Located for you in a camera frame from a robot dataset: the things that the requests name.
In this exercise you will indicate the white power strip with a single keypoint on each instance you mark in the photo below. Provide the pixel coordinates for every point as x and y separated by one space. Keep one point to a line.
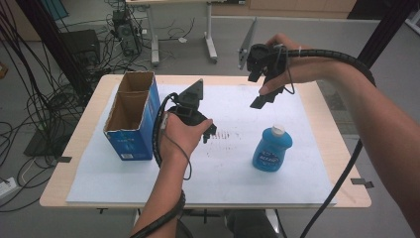
7 187

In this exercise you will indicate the person's left leg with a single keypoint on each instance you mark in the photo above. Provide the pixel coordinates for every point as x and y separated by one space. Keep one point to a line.
185 229

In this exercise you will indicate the black floor plate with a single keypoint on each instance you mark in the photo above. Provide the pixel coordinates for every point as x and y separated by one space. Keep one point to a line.
43 145

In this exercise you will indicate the teal board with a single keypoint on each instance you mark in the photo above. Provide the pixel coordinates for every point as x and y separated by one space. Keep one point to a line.
54 8

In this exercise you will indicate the white desk frame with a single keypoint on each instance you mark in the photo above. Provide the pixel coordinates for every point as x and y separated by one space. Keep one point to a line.
153 39

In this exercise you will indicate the black equipment case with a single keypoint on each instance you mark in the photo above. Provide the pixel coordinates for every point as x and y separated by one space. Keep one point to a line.
81 46

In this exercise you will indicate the black table clip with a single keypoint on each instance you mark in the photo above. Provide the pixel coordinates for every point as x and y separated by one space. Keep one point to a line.
64 159

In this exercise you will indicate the white paper scrap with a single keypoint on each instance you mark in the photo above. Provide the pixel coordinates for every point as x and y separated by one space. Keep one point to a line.
182 40

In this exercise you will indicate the black metal frame post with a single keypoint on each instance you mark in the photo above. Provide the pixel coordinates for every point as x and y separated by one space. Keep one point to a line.
49 36
386 29

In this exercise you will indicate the grey computer tower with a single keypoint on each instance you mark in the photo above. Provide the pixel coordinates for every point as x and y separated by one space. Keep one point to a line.
127 36

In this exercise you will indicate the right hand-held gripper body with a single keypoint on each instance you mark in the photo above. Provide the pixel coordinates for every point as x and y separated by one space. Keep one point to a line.
267 59

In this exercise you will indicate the person's right leg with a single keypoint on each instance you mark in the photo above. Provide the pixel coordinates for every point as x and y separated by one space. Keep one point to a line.
251 224

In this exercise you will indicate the person's right hand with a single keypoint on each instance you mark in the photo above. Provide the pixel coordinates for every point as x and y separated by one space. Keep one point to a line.
307 71

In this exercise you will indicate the person's leg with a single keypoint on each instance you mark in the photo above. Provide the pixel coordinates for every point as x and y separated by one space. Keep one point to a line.
251 224
185 229

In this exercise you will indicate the person's left hand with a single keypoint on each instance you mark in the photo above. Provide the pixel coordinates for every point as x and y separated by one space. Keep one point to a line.
178 139

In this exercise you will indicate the white table mat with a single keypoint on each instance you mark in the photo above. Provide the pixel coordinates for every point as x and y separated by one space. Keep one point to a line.
231 178

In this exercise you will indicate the blue cardboard box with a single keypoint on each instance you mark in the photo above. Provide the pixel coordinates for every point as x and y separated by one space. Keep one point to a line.
132 145

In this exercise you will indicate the grey table clip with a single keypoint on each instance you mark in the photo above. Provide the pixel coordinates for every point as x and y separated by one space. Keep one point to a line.
361 182

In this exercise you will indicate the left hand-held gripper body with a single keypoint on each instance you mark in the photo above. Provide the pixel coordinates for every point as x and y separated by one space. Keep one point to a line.
189 102

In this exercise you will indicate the blue detergent bottle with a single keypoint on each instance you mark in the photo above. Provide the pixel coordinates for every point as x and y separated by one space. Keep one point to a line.
270 155

